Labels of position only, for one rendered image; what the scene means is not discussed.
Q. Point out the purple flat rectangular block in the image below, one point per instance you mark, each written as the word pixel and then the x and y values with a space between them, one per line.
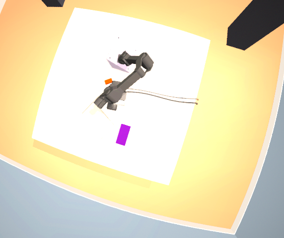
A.
pixel 123 134

